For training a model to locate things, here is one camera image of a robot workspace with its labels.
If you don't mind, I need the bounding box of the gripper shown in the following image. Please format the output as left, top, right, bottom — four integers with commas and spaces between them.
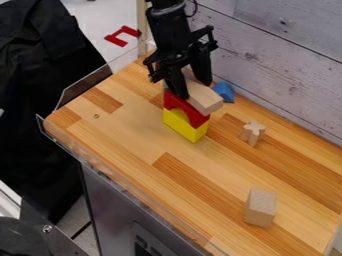
141, 9, 220, 100

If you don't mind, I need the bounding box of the wooden rectangle block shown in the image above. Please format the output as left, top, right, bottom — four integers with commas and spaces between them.
181, 66, 225, 117

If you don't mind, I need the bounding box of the red arch block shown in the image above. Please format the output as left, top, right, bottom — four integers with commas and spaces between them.
161, 89, 212, 130

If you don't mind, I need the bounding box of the blue arch block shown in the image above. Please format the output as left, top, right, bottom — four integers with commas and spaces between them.
211, 81, 237, 104

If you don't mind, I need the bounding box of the yellow block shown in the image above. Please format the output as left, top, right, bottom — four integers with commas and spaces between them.
161, 107, 212, 144

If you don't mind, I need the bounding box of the wooden cross block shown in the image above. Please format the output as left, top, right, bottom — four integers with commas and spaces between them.
240, 120, 268, 148

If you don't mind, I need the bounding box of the wooden cube block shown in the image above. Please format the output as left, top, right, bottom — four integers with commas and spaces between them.
243, 188, 278, 229

